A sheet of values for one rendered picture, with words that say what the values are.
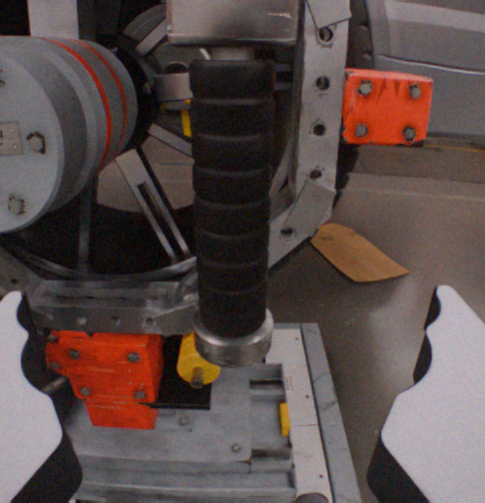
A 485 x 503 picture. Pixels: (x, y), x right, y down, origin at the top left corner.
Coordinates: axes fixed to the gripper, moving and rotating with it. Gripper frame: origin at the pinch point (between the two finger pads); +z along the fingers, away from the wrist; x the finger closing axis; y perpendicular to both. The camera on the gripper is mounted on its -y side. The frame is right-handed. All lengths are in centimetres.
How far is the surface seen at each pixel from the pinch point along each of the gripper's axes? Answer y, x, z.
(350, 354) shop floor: 83, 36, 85
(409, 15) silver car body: -16, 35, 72
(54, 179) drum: 0.0, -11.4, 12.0
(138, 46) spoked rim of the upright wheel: -8.3, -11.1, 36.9
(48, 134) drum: -2.9, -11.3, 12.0
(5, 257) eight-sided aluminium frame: 15.9, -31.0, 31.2
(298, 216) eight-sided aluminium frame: 8.9, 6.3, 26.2
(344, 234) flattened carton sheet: 82, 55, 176
